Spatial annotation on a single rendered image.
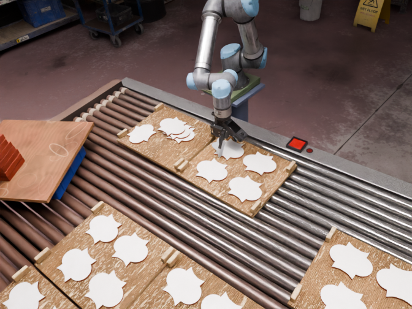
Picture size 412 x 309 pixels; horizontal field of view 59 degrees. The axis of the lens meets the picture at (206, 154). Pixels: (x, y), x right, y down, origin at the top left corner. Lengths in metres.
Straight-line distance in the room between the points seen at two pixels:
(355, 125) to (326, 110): 0.32
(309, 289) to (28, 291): 0.96
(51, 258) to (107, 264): 0.23
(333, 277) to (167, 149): 0.92
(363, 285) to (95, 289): 0.89
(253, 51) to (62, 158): 1.10
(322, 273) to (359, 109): 2.49
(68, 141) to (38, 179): 0.24
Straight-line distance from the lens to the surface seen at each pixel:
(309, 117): 3.46
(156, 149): 1.76
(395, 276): 1.39
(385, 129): 3.46
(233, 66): 2.12
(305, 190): 1.57
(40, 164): 1.75
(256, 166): 1.61
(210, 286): 1.29
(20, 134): 1.98
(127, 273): 1.38
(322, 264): 1.35
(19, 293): 1.48
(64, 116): 2.16
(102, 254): 1.45
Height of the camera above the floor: 2.09
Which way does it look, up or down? 43 degrees down
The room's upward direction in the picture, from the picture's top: 7 degrees counter-clockwise
